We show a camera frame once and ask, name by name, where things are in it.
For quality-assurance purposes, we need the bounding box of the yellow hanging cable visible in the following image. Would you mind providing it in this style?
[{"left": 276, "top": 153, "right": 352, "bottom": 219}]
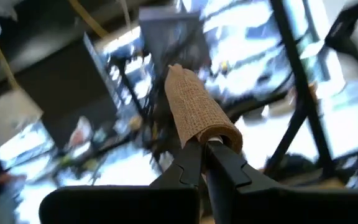
[{"left": 0, "top": 40, "right": 21, "bottom": 91}]

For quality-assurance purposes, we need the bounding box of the black metal table frame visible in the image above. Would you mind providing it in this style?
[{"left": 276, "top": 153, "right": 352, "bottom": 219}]
[{"left": 264, "top": 0, "right": 337, "bottom": 180}]

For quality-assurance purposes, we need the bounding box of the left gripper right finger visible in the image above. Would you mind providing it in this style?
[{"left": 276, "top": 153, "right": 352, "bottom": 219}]
[{"left": 205, "top": 141, "right": 358, "bottom": 224}]

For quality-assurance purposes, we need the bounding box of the computer monitor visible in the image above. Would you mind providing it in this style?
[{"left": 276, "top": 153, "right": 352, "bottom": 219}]
[{"left": 138, "top": 6, "right": 211, "bottom": 78}]

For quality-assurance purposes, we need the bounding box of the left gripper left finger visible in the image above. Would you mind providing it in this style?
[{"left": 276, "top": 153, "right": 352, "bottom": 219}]
[{"left": 39, "top": 138, "right": 203, "bottom": 224}]

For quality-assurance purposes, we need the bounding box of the yellow arm cable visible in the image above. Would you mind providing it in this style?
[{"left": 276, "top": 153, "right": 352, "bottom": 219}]
[{"left": 68, "top": 0, "right": 109, "bottom": 39}]

